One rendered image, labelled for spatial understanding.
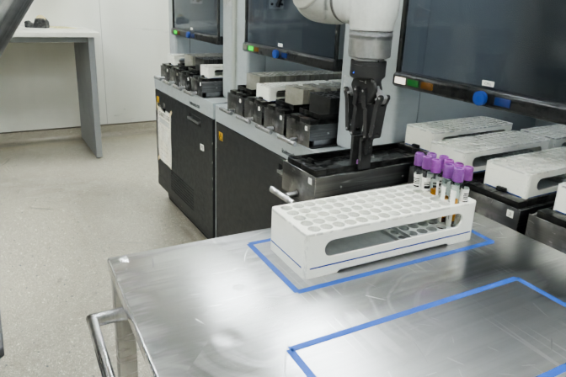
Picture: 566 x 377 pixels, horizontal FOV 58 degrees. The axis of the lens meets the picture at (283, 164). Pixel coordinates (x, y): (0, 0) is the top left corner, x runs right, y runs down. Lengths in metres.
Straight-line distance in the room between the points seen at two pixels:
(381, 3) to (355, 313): 0.64
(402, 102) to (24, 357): 1.46
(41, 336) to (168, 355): 1.55
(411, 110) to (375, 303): 0.84
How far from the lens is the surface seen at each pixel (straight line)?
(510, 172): 1.08
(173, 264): 0.70
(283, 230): 0.69
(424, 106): 1.43
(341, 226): 0.66
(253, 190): 1.91
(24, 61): 4.44
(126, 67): 4.56
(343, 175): 1.11
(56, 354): 1.97
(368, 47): 1.07
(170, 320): 0.59
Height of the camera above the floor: 1.15
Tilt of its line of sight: 18 degrees down
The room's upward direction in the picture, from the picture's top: 2 degrees clockwise
